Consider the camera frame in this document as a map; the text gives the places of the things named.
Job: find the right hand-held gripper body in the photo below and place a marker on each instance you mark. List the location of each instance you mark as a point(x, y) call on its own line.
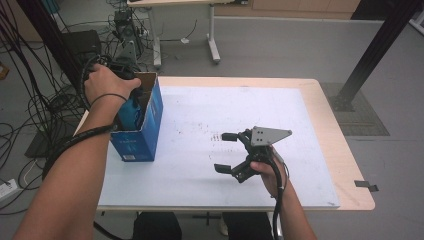
point(266, 136)

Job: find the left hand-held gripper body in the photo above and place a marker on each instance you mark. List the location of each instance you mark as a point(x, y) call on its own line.
point(127, 55)

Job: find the blue bottle with white cap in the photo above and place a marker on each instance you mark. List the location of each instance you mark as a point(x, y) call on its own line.
point(130, 115)

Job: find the blue cardboard box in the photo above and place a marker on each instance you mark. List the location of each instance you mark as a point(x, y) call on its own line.
point(146, 140)

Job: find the person's left hand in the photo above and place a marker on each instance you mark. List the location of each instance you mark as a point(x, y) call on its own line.
point(106, 83)

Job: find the person's right hand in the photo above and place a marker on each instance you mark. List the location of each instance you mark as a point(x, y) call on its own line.
point(273, 176)

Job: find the white foam board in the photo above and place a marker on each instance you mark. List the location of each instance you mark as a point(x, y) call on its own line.
point(216, 186)

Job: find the black wrist band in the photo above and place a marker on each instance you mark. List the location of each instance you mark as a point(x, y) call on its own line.
point(110, 95)

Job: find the black box case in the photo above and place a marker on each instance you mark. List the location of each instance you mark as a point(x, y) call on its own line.
point(81, 43)

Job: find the light wooden table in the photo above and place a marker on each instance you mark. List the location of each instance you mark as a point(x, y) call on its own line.
point(233, 81)

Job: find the white plug adapter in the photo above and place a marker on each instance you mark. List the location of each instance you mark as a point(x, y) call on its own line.
point(184, 40)

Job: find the person's right leg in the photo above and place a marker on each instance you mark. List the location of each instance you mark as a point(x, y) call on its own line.
point(246, 226)

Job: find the person's leg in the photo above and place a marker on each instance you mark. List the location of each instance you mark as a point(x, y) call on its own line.
point(246, 226)
point(158, 226)

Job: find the person's left leg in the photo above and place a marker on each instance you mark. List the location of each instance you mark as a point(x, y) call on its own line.
point(158, 226)

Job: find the white desk with metal legs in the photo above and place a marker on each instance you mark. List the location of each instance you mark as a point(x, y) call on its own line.
point(211, 33)

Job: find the grey floor mat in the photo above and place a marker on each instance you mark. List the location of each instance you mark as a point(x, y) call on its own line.
point(363, 123)

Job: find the long black tape strip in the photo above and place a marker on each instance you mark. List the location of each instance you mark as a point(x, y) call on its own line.
point(365, 184)

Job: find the brown cardboard piece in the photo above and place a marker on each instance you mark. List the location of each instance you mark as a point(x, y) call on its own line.
point(3, 70)

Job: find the white power strip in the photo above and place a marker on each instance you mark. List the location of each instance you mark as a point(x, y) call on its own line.
point(7, 190)

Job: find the black slanted aluminium post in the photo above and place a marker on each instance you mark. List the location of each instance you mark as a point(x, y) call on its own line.
point(50, 33)

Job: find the black aluminium post with foot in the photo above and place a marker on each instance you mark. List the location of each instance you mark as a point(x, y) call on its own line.
point(376, 50)

